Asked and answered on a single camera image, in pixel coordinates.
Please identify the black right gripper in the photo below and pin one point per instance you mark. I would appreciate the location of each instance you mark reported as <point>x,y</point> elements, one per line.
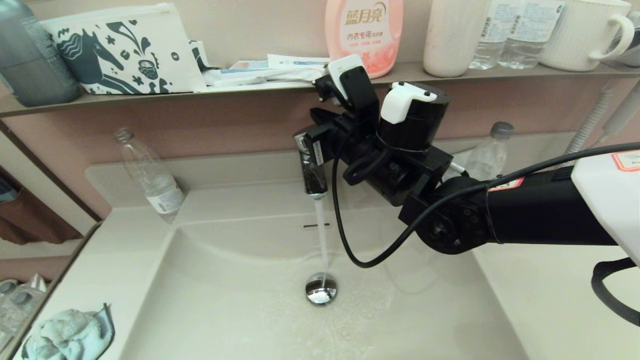
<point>350,142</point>

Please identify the chrome sink faucet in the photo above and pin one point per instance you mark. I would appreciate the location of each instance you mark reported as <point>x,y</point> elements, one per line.
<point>314,182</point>

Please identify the blue grey cleaning cloth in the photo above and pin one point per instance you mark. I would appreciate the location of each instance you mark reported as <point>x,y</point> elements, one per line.
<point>62,335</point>

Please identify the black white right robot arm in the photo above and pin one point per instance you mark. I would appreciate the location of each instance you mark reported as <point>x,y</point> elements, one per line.
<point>540,210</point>

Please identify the white ceramic sink basin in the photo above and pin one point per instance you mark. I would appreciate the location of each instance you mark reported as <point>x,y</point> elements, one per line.
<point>225,300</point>

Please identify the white toothbrush box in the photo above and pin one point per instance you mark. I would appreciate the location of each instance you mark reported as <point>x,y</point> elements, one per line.
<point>295,61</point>

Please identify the white plastic toiletry packet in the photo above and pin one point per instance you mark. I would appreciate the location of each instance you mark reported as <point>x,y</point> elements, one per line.
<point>260,77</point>

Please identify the blue white toiletry packet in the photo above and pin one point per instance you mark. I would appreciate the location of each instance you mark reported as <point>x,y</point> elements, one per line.
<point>247,65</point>

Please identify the pink detergent bottle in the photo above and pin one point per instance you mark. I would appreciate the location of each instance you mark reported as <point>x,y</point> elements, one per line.
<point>370,30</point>

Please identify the small patterned pouch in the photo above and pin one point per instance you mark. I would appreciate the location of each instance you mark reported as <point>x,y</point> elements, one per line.
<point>199,54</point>

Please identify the clear bottle grey cap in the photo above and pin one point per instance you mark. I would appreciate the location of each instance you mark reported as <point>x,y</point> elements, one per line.
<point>487,157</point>

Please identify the chrome drain stopper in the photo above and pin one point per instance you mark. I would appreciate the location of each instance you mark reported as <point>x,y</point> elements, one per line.
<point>320,292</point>

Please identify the clear uncapped plastic bottle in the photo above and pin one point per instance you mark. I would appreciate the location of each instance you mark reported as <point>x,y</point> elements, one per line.
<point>159,192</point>

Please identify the white horse print pouch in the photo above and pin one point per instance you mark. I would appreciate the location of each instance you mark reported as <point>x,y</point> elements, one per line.
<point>160,32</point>

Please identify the clear labelled water bottle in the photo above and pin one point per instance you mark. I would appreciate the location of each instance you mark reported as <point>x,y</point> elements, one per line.
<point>495,40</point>
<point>532,40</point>

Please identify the white ribbed mug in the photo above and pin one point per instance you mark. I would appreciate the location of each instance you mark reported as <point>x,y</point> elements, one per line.
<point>577,35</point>

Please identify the grey translucent bottle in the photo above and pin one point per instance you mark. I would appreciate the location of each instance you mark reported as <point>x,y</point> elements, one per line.
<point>32,75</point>

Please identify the brown hanging cloth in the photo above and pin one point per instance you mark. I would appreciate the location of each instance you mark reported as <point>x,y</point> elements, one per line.
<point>30,220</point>

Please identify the dark teal hanging item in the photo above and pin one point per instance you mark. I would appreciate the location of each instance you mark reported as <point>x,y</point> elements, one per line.
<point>7,190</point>

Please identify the plastic wrapped toiletries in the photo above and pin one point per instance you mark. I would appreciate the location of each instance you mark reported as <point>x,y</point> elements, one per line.
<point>17,310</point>

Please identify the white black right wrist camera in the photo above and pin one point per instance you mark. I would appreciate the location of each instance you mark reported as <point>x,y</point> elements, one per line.
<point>345,75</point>

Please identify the brown wall shelf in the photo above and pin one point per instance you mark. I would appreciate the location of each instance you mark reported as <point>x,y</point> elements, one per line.
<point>150,97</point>

